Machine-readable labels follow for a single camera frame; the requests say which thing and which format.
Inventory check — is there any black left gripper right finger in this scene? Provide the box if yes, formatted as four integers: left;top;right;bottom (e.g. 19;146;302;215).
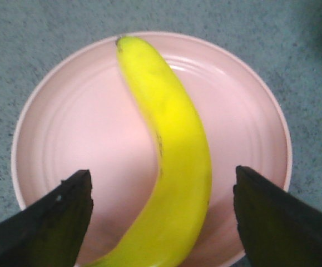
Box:
233;166;322;266

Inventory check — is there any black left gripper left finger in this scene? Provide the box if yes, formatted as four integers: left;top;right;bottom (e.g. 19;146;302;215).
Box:
0;170;93;266

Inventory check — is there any yellow banana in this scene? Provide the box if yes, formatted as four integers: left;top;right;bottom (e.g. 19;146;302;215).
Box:
93;36;212;266

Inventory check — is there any pink plate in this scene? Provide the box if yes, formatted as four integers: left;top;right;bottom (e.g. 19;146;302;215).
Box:
11;32;292;266

